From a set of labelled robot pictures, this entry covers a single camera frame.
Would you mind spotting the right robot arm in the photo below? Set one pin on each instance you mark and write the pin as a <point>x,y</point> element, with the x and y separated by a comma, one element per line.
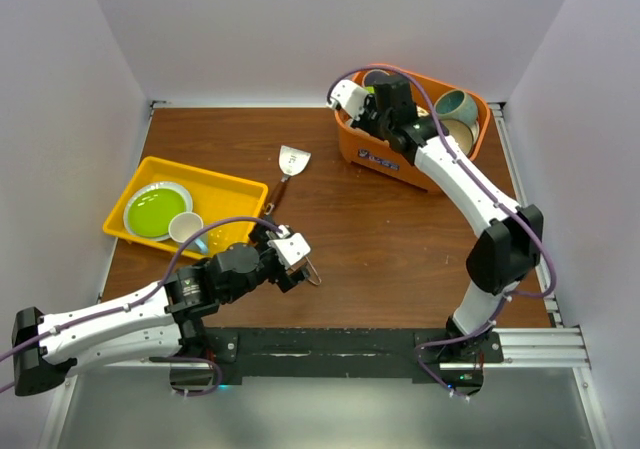
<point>508,234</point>

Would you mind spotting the cream bowl with dark rim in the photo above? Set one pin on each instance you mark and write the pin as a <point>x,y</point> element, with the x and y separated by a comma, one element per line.
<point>462,134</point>

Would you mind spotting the cream cup with blue handle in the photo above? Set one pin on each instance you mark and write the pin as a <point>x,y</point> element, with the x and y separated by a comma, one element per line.
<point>183,226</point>

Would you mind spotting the green plate with grey rim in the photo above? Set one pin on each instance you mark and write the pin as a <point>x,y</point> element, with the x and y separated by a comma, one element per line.
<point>149,211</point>

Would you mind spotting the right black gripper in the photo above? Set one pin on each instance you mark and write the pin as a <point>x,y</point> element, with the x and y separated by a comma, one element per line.
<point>362,123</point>

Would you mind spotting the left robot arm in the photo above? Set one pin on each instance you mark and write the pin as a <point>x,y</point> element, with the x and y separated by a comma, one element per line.
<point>159,322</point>

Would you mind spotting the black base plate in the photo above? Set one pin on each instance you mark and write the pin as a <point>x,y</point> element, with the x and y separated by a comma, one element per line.
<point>351,353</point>

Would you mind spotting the lavender mug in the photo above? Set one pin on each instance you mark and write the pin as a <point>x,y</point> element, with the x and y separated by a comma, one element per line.
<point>375,76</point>

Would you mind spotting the yellow plastic tray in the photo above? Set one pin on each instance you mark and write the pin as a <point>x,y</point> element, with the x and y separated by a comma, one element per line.
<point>216,196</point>

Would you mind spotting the orange plastic bin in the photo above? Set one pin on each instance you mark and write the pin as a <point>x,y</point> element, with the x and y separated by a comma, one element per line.
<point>358,147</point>

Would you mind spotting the aluminium frame rail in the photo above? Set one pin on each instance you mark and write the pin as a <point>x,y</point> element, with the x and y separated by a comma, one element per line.
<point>390,255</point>

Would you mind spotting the green ceramic mug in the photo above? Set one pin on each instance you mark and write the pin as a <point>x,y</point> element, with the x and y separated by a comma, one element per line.
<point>457,104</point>

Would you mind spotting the metal spatula with wooden handle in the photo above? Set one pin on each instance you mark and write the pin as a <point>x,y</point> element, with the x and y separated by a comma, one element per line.
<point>291,162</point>

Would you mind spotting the pink metal tongs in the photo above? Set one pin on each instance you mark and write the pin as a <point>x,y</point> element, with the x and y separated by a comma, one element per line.
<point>314,277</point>

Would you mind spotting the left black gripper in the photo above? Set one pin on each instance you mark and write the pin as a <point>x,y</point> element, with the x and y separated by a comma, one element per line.
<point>260,236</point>

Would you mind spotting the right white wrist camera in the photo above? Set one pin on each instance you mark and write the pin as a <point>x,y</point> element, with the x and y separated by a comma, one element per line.
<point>350,97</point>

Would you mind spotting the small cream floral plate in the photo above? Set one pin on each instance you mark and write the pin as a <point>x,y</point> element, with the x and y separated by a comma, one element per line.
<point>421,112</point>

